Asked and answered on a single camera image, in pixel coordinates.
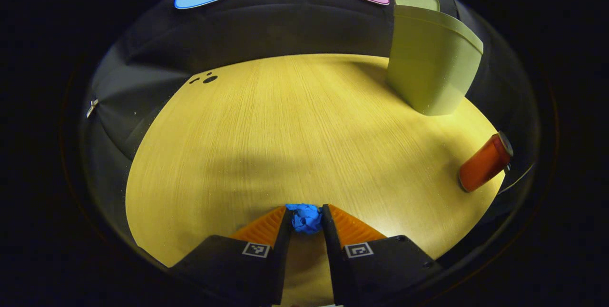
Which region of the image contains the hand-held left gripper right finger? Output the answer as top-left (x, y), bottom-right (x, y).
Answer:
top-left (322, 203), bottom-right (443, 307)

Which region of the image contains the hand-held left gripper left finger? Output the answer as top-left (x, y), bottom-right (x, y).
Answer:
top-left (171, 205), bottom-right (294, 307)

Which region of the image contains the blue paper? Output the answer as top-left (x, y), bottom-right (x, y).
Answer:
top-left (285, 203), bottom-right (324, 235)

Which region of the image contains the orange pop can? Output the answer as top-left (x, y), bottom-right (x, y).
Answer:
top-left (458, 131), bottom-right (514, 192)

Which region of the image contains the pale green desktop garbage bin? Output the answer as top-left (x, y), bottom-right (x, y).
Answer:
top-left (385, 0), bottom-right (484, 116)

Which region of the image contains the black backdrop cloth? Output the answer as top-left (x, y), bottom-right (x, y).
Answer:
top-left (81, 0), bottom-right (540, 260)

